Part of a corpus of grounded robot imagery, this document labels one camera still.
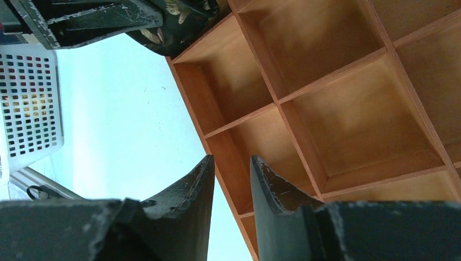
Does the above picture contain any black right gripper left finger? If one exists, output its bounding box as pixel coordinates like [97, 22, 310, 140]
[1, 155, 215, 260]

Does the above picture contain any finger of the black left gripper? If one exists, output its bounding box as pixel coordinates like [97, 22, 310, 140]
[7, 1, 164, 49]

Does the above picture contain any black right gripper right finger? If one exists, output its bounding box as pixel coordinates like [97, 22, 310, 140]
[250, 155, 460, 260]

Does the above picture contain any black gold floral tie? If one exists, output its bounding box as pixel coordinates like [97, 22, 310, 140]
[127, 0, 230, 57]

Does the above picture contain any wooden compartment tray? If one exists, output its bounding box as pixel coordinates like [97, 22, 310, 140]
[167, 1, 460, 260]

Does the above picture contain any white plastic basket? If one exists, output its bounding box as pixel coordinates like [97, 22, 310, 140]
[1, 44, 64, 184]

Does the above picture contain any aluminium frame rail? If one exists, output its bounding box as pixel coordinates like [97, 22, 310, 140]
[9, 167, 84, 200]

